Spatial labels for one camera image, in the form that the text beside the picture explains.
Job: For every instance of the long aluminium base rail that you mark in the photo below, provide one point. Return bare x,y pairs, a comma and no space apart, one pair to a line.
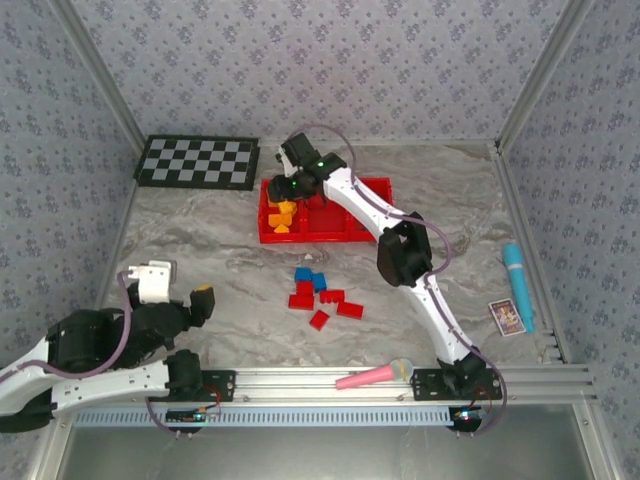
300,385

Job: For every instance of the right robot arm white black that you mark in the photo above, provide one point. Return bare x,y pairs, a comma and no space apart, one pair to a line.
440,320

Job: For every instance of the grey metal shelf panel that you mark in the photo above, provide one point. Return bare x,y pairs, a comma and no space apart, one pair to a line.
325,455

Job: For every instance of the pink toy microphone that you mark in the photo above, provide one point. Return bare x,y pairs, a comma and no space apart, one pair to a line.
370,377

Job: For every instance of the aluminium table side rail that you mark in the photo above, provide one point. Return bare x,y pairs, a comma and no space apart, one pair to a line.
120,240
525,225

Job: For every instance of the teal toy microphone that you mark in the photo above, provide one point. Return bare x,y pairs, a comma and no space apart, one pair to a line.
520,285

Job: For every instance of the black grey checkerboard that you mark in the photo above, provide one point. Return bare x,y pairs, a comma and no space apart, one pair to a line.
197,162

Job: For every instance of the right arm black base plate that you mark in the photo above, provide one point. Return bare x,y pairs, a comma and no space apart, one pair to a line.
425,385

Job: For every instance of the purple playing card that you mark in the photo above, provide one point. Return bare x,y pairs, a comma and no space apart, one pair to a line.
506,317

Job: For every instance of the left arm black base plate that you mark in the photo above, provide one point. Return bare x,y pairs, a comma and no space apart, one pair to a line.
222,385

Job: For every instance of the aluminium corner post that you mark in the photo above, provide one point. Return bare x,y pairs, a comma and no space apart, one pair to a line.
542,75
102,75

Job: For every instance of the red three-compartment tray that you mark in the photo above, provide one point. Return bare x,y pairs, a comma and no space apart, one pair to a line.
325,222

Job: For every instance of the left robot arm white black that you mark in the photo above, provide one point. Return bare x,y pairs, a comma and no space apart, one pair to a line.
125,382

